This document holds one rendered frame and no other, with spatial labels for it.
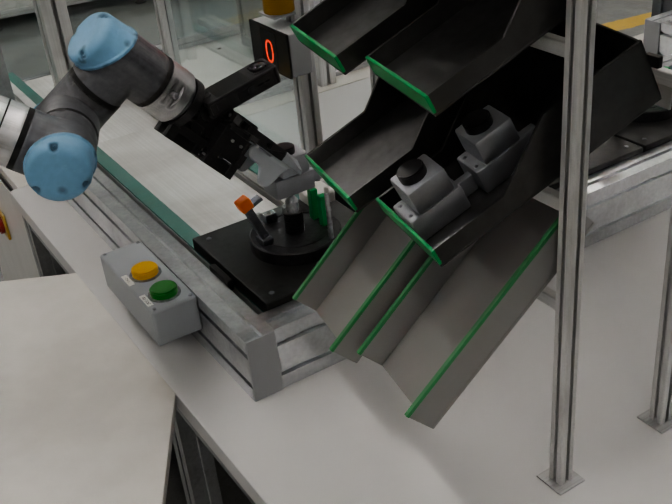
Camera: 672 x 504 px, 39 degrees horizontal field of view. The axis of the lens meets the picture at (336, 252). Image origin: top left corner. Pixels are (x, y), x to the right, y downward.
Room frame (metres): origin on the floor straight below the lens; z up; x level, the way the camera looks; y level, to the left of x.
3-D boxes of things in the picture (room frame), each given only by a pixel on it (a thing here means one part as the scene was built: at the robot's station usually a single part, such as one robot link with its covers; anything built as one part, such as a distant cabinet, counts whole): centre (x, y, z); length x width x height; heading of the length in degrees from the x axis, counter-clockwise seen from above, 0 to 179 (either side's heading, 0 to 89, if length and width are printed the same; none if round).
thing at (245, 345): (1.42, 0.33, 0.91); 0.89 x 0.06 x 0.11; 30
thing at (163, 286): (1.16, 0.25, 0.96); 0.04 x 0.04 x 0.02
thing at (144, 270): (1.22, 0.29, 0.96); 0.04 x 0.04 x 0.02
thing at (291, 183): (1.26, 0.05, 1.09); 0.08 x 0.04 x 0.07; 120
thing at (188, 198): (1.53, 0.19, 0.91); 0.84 x 0.28 x 0.10; 30
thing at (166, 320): (1.22, 0.29, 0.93); 0.21 x 0.07 x 0.06; 30
